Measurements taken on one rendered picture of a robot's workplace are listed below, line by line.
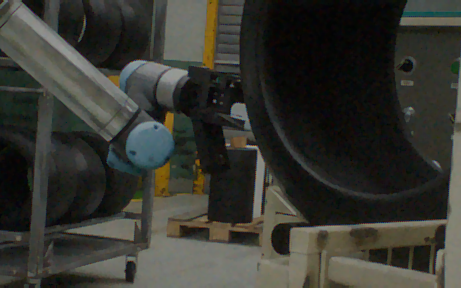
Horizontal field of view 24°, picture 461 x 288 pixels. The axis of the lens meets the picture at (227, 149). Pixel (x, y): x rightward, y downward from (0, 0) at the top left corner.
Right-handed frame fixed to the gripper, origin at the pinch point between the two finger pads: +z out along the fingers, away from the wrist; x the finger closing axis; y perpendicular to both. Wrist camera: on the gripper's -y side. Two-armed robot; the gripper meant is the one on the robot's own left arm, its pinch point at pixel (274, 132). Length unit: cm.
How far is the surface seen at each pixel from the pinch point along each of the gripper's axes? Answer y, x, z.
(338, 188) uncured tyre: -2.7, -12.4, 24.4
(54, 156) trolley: -67, 173, -295
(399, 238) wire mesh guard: 3, -50, 62
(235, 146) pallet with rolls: -88, 442, -445
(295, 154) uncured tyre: -0.1, -12.2, 15.9
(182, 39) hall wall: -33, 645, -751
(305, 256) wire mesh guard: 2, -61, 62
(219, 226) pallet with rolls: -145, 425, -431
